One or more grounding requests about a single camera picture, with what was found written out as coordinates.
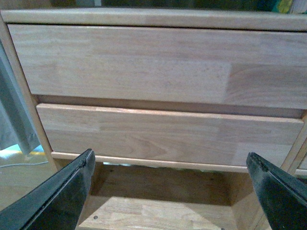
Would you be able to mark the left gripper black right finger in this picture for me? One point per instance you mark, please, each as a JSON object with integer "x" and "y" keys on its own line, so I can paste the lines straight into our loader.
{"x": 283, "y": 198}

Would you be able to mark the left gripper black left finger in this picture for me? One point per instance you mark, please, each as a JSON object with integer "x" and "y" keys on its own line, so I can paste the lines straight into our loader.
{"x": 57, "y": 203}

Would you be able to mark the light wooden shelf cabinet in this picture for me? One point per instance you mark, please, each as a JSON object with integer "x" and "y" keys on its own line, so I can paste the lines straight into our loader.
{"x": 130, "y": 194}

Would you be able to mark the neighbouring wooden cabinet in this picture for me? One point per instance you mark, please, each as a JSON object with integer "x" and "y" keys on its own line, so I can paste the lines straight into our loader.
{"x": 298, "y": 158}

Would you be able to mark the grey curtain cloth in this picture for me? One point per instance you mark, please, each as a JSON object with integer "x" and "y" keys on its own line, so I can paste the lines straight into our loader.
{"x": 16, "y": 125}

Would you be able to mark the lower wooden drawer front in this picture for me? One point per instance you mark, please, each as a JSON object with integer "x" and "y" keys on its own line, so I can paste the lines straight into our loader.
{"x": 167, "y": 136}

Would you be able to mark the wooden drawer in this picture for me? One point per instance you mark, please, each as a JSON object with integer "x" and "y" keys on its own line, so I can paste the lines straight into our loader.
{"x": 167, "y": 136}
{"x": 249, "y": 68}

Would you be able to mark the upper wooden drawer front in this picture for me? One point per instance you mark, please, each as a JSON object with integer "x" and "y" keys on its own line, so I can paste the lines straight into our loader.
{"x": 249, "y": 68}

